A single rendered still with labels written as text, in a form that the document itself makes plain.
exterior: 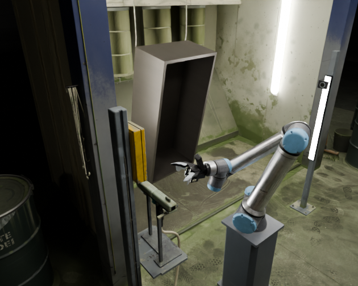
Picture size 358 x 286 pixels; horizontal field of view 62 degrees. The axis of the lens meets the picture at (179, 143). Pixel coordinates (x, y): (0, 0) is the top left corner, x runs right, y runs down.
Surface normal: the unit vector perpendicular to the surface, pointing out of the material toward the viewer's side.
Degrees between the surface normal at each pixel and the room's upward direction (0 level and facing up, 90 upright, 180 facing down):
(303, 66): 90
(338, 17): 90
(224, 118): 57
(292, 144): 83
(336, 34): 90
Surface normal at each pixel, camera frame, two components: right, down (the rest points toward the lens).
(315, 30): -0.78, 0.28
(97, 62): 0.63, 0.33
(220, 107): 0.52, -0.21
